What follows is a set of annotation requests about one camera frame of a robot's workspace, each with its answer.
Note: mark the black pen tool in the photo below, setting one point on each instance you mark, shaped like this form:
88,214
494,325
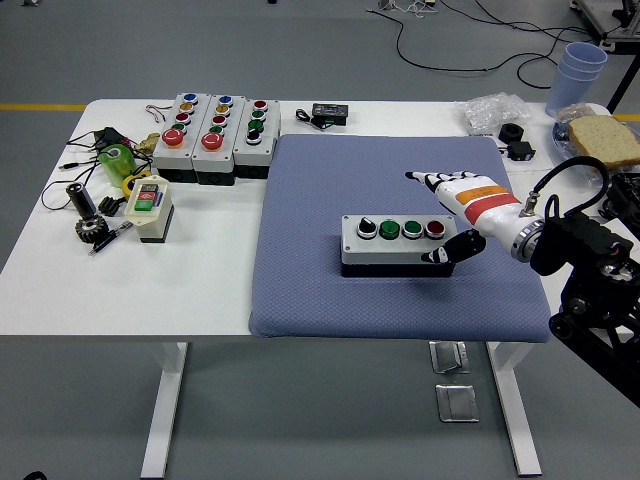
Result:
107,241

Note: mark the black digital meter module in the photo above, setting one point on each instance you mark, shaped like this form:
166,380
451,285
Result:
330,114

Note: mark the brass fitting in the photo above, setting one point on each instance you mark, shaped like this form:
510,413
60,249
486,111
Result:
147,144

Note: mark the white table leg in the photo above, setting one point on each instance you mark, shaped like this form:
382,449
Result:
520,415
165,415

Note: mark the black cylinder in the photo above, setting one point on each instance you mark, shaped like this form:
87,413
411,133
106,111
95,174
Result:
82,200

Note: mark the black device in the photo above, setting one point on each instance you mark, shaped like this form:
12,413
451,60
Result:
625,192

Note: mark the blue-grey padded mat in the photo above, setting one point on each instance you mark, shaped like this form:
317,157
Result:
325,200

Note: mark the yellow tape roll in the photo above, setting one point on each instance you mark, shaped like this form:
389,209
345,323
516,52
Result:
127,184

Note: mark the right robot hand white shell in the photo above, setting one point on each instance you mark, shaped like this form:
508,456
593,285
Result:
480,207

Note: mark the clear plastic parts bag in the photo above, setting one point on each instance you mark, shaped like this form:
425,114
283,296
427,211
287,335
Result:
492,112

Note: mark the black metal gear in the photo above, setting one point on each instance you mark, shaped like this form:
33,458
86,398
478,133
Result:
92,230

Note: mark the black power adapter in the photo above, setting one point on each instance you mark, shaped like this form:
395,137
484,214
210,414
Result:
112,137

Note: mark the small black servo block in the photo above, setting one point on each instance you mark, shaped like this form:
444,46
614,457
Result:
521,151

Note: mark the grey five-button emergency-stop box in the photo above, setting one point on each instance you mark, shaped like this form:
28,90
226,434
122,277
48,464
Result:
215,157
172,152

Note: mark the closed metal floor socket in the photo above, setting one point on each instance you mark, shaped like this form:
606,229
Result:
456,403

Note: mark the bread slice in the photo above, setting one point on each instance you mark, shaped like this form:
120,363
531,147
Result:
605,140

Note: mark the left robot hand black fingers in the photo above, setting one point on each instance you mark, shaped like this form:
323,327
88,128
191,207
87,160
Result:
32,475

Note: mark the beige red-green switch box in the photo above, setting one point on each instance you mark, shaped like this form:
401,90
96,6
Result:
150,220

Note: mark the white paper sheet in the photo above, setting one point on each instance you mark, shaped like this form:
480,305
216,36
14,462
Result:
542,162

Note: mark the grey four-button selector box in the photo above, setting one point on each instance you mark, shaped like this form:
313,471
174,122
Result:
255,152

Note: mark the black metal frame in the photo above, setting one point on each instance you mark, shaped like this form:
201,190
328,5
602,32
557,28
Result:
627,70

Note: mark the stack of blue cups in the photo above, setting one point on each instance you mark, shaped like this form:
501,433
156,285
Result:
572,80

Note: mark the open metal floor socket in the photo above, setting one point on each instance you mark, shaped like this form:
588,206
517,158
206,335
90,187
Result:
450,357

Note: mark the grey four-button control box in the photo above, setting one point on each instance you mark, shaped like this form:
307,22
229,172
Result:
395,247

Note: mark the green tape roll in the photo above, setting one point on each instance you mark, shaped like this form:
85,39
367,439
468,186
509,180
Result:
117,165

